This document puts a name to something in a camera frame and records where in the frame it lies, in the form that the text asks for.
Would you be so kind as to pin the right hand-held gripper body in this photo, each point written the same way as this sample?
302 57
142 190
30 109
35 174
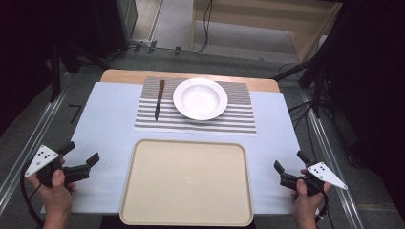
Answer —
324 175

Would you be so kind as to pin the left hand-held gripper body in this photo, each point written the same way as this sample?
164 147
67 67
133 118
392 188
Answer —
41 159

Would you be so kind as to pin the person's right hand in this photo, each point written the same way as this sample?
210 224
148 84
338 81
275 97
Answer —
305 205

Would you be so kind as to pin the person's left hand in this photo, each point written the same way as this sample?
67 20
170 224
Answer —
55 197

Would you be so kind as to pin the white table cover sheet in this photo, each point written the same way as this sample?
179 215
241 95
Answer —
105 127

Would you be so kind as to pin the grey striped placemat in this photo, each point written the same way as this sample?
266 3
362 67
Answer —
223 125

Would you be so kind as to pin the black upright stand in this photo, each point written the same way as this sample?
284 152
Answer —
55 73

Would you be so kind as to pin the black tripod stand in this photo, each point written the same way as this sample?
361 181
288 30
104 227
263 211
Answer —
315 73

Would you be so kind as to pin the beige plastic tray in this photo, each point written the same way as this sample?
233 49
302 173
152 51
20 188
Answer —
186 181

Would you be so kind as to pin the white deep plate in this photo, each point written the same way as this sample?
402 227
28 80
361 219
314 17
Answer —
200 100

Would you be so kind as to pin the light wooden shelf unit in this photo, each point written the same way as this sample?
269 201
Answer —
305 35

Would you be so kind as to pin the dark cabinet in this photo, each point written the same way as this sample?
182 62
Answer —
114 25

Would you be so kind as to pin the metal floor rail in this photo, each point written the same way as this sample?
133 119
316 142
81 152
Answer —
35 127
331 152

